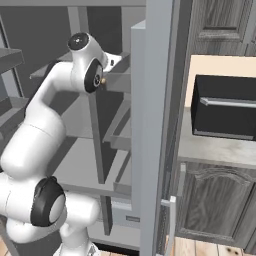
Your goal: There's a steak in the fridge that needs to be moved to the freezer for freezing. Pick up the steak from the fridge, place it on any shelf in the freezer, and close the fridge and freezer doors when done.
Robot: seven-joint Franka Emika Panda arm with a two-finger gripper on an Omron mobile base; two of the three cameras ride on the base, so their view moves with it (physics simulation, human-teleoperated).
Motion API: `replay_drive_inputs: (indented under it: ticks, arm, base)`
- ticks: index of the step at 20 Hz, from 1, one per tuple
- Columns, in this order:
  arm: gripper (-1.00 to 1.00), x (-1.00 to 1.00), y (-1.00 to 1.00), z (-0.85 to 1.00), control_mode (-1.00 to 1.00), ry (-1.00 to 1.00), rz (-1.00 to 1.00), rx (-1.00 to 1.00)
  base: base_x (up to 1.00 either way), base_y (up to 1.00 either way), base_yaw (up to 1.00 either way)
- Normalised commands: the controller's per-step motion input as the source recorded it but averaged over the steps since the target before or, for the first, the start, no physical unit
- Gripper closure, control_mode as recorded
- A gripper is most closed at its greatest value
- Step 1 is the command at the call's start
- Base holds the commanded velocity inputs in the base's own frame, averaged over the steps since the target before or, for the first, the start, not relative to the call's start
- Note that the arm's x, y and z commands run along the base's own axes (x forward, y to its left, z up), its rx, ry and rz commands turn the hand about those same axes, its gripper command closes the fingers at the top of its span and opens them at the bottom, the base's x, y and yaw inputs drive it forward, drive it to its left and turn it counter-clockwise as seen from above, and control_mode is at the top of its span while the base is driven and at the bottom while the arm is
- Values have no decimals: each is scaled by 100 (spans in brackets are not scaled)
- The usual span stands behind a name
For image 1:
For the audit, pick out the dark wood wall cupboard door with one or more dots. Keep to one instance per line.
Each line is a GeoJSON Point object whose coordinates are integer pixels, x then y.
{"type": "Point", "coordinates": [221, 23]}

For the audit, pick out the black microwave oven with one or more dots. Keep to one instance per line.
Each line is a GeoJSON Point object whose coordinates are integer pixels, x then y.
{"type": "Point", "coordinates": [226, 116]}

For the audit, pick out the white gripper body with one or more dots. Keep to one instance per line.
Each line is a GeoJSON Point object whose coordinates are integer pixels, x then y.
{"type": "Point", "coordinates": [115, 59]}

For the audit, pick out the dark wood base cupboard door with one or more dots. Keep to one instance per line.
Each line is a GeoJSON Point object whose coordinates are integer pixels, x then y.
{"type": "Point", "coordinates": [216, 203]}

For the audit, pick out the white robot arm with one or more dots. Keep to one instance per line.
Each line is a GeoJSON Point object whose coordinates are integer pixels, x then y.
{"type": "Point", "coordinates": [40, 133]}

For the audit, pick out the grey fridge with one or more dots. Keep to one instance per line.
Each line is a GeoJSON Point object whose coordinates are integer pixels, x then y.
{"type": "Point", "coordinates": [110, 20]}

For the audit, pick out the grey fridge door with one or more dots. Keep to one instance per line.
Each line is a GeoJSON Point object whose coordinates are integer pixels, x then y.
{"type": "Point", "coordinates": [151, 133]}

